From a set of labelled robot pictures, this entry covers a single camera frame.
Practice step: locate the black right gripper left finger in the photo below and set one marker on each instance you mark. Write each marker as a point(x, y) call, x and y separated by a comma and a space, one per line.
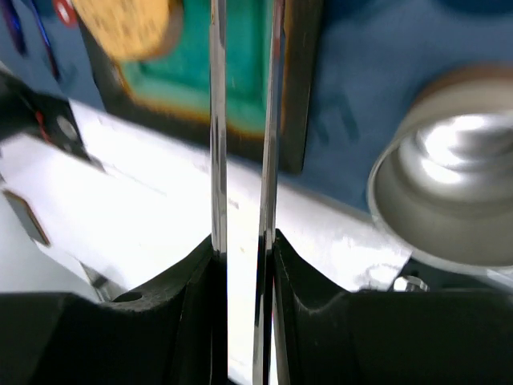
point(170, 330)

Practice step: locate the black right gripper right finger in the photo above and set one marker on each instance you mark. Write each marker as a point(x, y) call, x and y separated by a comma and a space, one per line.
point(457, 332)

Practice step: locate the brown bread slice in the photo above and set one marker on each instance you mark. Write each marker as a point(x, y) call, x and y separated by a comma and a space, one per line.
point(133, 29)

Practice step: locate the silver metal cup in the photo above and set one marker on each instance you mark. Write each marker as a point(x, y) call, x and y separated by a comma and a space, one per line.
point(443, 186)

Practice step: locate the black teal square plate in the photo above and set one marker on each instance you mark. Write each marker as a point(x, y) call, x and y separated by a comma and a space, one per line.
point(170, 93)

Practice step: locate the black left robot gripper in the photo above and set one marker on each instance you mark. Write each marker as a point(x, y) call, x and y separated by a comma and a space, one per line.
point(48, 119)

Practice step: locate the blue cartoon placemat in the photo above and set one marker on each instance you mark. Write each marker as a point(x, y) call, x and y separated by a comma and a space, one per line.
point(372, 59)

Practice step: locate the purple iridescent fork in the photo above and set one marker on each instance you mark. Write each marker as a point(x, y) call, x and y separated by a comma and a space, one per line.
point(46, 42)

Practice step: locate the purple iridescent knife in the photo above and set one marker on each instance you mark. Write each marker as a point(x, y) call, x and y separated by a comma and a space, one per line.
point(14, 26)

